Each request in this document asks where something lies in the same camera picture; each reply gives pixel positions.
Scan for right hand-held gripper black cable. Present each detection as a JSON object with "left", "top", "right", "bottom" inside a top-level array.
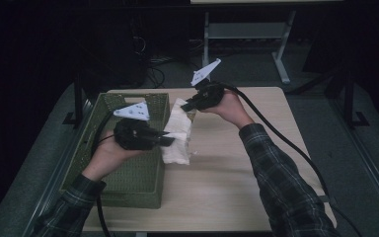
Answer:
[{"left": 219, "top": 82, "right": 364, "bottom": 237}]

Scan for black metal stand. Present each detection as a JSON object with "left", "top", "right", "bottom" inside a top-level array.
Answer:
[
  {"left": 62, "top": 70, "right": 87, "bottom": 127},
  {"left": 341, "top": 70, "right": 370, "bottom": 129}
]

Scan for black floor cables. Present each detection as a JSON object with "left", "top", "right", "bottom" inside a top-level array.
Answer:
[{"left": 146, "top": 39, "right": 205, "bottom": 89}]

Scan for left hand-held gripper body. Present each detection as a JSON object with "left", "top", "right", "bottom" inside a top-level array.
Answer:
[{"left": 113, "top": 102, "right": 161, "bottom": 151}]

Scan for person's left hand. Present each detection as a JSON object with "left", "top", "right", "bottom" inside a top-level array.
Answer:
[{"left": 82, "top": 128, "right": 146, "bottom": 183}]

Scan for hand-held gripper black cable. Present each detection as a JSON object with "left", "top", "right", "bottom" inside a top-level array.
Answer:
[
  {"left": 219, "top": 82, "right": 364, "bottom": 237},
  {"left": 90, "top": 111, "right": 115, "bottom": 237}
]

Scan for person's right hand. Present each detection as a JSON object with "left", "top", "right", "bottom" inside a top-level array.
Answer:
[{"left": 200, "top": 89, "right": 256, "bottom": 130}]

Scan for aluminium floor rail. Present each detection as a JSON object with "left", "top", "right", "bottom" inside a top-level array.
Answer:
[
  {"left": 329, "top": 98, "right": 379, "bottom": 228},
  {"left": 21, "top": 98, "right": 95, "bottom": 237}
]

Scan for grey metal table frame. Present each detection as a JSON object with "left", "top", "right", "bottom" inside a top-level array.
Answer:
[{"left": 201, "top": 9, "right": 297, "bottom": 86}]

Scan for green woven basket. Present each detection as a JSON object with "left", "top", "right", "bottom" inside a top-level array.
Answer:
[{"left": 58, "top": 92, "right": 171, "bottom": 209}]

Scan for white cloth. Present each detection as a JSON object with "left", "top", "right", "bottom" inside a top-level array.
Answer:
[{"left": 160, "top": 97, "right": 197, "bottom": 166}]

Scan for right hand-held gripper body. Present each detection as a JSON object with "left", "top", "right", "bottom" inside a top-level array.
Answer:
[{"left": 190, "top": 58, "right": 227, "bottom": 111}]

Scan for left hand-held gripper black cable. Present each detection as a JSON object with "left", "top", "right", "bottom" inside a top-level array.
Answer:
[{"left": 90, "top": 111, "right": 115, "bottom": 237}]

